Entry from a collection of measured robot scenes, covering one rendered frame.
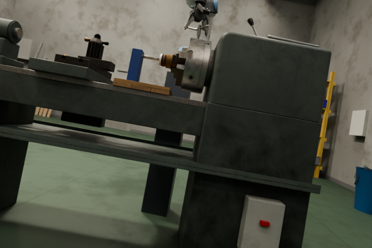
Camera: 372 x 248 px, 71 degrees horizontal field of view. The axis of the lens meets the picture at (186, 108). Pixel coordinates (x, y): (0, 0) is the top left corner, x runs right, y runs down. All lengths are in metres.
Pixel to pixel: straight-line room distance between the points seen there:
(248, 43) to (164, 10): 8.43
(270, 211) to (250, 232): 0.14
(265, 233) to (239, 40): 0.95
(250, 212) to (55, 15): 10.32
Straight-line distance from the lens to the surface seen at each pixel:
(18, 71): 1.63
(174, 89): 2.02
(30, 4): 11.70
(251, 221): 1.38
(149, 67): 9.22
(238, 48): 1.40
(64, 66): 1.46
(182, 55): 1.44
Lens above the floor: 0.76
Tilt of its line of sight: 2 degrees up
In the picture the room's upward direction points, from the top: 10 degrees clockwise
